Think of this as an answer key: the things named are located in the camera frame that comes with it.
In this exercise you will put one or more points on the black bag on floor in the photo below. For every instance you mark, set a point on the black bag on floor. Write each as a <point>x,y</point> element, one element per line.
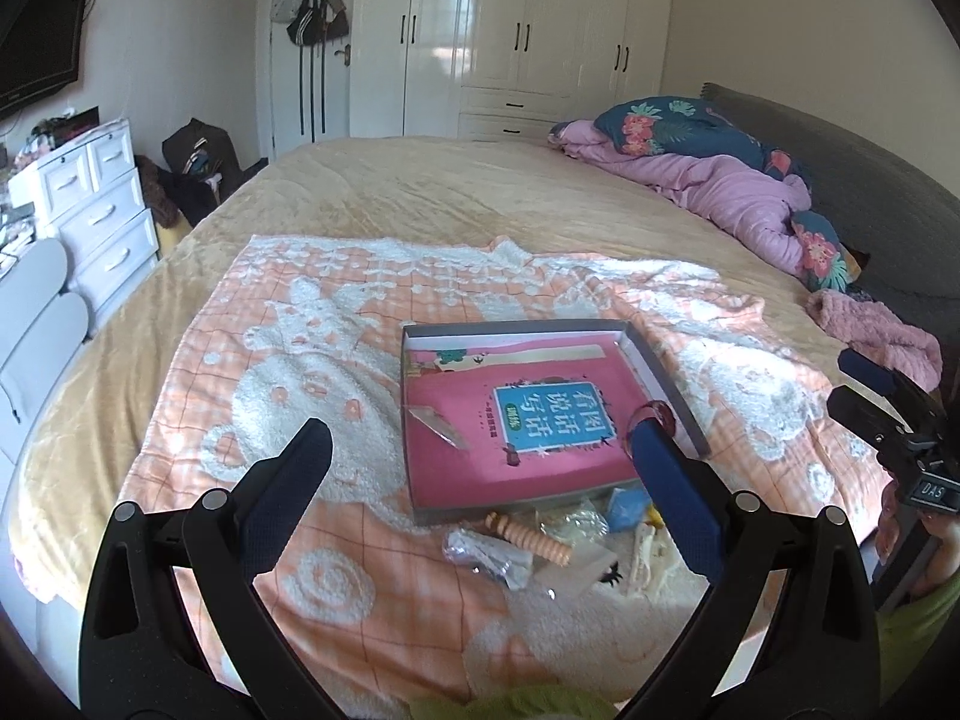
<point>202,169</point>

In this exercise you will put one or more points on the grey cardboard box tray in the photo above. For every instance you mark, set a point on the grey cardboard box tray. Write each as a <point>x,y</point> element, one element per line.
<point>634,348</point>

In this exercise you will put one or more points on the pink fluffy blanket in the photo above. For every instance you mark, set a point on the pink fluffy blanket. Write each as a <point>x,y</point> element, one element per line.
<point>873,330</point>

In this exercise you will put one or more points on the green sleeve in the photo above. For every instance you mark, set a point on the green sleeve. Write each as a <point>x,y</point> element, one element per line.
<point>904,637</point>

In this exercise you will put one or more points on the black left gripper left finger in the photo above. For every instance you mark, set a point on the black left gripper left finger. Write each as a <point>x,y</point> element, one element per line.
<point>139,655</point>

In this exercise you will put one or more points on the white card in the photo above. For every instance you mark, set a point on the white card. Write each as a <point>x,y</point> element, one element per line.
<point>432,420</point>

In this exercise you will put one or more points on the orange white plaid towel blanket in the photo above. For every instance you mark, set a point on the orange white plaid towel blanket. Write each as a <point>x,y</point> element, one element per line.
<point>302,328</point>

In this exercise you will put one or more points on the clear bag with necklace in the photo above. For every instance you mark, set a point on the clear bag with necklace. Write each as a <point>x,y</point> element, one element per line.
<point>575,524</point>

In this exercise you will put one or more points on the beige bed cover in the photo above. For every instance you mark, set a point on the beige bed cover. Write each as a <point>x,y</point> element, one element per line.
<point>428,191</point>

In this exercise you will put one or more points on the cream claw hair clip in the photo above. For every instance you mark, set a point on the cream claw hair clip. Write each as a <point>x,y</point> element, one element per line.
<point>654,560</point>

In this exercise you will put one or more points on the pink purple quilt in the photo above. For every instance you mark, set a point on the pink purple quilt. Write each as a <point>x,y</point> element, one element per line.
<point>753,208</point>

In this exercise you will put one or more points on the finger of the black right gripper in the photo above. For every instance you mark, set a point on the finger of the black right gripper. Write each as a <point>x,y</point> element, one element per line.
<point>862,418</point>
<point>856,366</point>

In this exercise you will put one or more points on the right hand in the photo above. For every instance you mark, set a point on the right hand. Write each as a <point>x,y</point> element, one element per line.
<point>942,565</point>

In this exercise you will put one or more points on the blue floral pillow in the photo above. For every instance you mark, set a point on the blue floral pillow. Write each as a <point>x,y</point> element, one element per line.
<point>689,127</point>

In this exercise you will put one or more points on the white padded bench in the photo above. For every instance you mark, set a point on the white padded bench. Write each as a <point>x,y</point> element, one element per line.
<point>43,326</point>

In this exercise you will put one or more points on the white drawer cabinet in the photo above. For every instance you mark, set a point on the white drawer cabinet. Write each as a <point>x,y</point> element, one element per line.
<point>87,195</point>

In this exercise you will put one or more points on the pink Chinese workbook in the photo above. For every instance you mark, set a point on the pink Chinese workbook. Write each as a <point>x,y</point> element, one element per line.
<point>542,419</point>

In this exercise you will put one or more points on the grey upholstered headboard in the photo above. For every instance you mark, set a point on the grey upholstered headboard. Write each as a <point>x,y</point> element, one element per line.
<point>880,205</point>

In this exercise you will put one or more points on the white wardrobe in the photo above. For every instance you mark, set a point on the white wardrobe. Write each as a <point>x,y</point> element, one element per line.
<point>499,69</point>

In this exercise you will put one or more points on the small black hair clip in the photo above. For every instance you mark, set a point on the small black hair clip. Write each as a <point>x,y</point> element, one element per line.
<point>612,577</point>

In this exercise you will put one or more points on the clear bag with silver chain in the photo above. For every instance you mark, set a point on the clear bag with silver chain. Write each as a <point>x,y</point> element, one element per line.
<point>494,556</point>

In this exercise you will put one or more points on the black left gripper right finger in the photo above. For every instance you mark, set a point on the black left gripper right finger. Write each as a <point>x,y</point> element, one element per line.
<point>786,628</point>

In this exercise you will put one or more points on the white door with bags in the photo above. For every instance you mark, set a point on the white door with bags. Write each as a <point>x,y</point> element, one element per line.
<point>301,92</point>

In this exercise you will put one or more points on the blue small box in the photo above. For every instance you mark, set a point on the blue small box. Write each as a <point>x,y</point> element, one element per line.
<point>627,508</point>

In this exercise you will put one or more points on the black wall television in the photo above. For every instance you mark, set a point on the black wall television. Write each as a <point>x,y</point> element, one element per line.
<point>41,53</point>

